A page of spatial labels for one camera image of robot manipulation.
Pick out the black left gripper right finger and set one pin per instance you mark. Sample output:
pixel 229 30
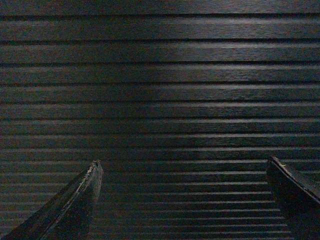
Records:
pixel 298 198

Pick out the black slatted checkout counter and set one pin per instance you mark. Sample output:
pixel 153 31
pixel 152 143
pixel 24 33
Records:
pixel 182 101

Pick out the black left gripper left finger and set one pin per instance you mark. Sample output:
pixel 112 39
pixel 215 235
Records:
pixel 69 214

